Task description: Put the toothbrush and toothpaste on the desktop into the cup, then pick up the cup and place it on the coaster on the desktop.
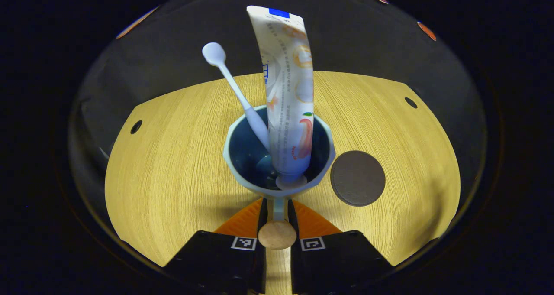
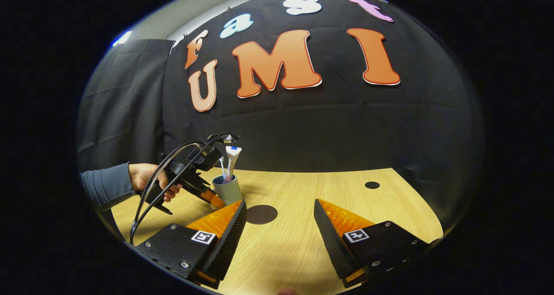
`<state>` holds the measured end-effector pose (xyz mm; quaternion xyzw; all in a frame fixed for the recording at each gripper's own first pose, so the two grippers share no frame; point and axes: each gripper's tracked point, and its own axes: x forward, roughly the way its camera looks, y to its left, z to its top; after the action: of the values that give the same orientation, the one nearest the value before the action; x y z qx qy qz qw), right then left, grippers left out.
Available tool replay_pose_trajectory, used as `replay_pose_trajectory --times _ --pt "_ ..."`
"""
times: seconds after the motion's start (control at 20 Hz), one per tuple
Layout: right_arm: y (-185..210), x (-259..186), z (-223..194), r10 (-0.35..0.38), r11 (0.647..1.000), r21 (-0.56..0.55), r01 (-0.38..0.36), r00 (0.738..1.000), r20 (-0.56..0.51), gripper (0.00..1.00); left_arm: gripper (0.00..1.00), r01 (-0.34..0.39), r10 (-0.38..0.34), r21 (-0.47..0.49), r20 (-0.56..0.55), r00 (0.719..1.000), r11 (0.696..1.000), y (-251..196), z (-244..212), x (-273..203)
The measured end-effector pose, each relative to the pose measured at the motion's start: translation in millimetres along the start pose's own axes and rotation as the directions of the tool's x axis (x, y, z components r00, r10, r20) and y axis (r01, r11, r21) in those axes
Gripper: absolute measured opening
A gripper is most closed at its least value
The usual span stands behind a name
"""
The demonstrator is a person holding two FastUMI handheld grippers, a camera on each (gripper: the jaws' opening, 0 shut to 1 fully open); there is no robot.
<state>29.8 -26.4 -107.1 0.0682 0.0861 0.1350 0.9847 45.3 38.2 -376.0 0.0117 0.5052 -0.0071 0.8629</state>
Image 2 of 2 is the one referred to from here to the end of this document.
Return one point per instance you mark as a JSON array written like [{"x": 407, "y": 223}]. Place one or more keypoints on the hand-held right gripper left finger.
[{"x": 227, "y": 247}]

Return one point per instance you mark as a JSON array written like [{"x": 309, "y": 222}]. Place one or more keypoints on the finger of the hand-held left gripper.
[{"x": 212, "y": 198}]

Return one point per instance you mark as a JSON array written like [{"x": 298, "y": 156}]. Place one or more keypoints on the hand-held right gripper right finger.
[{"x": 335, "y": 251}]

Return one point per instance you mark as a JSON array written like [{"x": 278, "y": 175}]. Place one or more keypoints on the white toothbrush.
[{"x": 222, "y": 167}]

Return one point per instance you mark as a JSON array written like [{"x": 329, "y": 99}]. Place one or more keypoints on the white toothpaste tube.
[{"x": 233, "y": 156}]

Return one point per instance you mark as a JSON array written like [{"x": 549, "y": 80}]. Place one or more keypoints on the dark brown round coaster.
[{"x": 262, "y": 214}]

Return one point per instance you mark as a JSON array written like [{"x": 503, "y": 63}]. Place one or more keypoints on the wooden desktop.
[{"x": 294, "y": 243}]

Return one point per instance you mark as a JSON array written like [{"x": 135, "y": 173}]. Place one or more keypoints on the dark grey side cloth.
[{"x": 121, "y": 104}]

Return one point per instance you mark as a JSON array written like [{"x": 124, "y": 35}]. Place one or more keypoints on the black backdrop cloth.
[{"x": 346, "y": 130}]

